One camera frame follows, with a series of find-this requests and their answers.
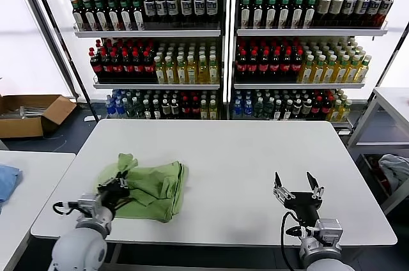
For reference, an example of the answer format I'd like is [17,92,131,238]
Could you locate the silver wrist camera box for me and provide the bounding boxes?
[314,219,343,249]
[76,192,104,218]

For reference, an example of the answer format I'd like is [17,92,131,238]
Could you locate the white metal shelf rack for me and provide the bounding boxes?
[235,0,389,125]
[52,0,229,121]

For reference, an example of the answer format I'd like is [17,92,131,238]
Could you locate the grey slanted frame pole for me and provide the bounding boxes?
[12,0,80,99]

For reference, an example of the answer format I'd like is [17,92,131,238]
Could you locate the light green t-shirt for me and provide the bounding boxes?
[95,152,190,223]

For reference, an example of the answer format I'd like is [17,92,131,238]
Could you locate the dark storage crate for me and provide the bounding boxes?
[360,153,393,200]

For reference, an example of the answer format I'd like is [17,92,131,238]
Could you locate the dark slanted pole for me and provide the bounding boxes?
[370,23,409,96]

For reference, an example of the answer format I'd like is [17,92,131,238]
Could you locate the thin black frame pole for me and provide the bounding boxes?
[27,0,100,122]

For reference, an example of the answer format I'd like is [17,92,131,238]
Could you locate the blue folded cloth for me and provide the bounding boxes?
[0,164,23,214]

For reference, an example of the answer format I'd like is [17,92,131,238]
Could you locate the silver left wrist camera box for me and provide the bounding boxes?
[76,192,104,218]

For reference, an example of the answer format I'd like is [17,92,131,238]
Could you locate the grey white cloth pile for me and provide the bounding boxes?
[378,153,409,200]

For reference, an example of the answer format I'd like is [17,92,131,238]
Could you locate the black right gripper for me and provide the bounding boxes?
[272,171,325,221]

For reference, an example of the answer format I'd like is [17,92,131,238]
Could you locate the clear plastic packs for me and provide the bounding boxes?
[19,105,49,120]

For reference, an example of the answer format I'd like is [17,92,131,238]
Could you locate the white cap beige label bottle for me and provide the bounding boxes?
[329,0,344,27]
[316,0,332,27]

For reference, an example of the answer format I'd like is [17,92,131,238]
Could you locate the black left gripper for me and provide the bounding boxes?
[96,171,131,212]

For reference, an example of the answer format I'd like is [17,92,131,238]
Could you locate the red cap cola bottle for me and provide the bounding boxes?
[121,49,134,82]
[269,49,281,82]
[89,47,102,82]
[247,49,259,82]
[132,49,144,82]
[280,49,293,82]
[291,47,304,82]
[111,49,123,82]
[143,49,155,82]
[258,49,270,82]
[100,49,112,82]
[235,49,248,82]

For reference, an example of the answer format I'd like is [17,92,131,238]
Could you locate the green cap white label bottle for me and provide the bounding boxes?
[291,0,304,27]
[252,0,265,27]
[131,0,145,31]
[72,0,84,31]
[265,0,278,27]
[239,0,252,27]
[119,0,133,31]
[82,0,96,31]
[303,0,317,27]
[277,0,291,27]
[94,0,109,31]
[107,0,121,31]

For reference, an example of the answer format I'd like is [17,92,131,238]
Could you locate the grey metal frame table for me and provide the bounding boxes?
[346,87,409,216]

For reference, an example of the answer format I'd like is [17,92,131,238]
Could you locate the white cap blue label bottle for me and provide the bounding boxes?
[342,0,357,27]
[143,0,157,23]
[155,0,168,23]
[367,0,382,27]
[180,0,194,23]
[205,0,219,23]
[355,0,369,27]
[379,0,395,27]
[192,0,206,23]
[166,0,180,23]

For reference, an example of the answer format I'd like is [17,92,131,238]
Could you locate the yellow tea bottle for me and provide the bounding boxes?
[335,55,350,84]
[300,55,315,84]
[186,55,198,85]
[154,56,166,85]
[324,55,338,84]
[176,56,187,85]
[208,54,220,85]
[164,56,177,85]
[357,54,373,84]
[346,55,361,84]
[197,55,209,85]
[312,55,327,84]

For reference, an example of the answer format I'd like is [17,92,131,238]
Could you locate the brown cardboard box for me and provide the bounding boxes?
[0,94,79,139]

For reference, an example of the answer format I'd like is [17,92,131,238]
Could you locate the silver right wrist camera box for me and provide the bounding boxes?
[314,219,343,249]

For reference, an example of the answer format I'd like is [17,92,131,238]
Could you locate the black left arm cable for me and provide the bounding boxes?
[52,201,79,217]

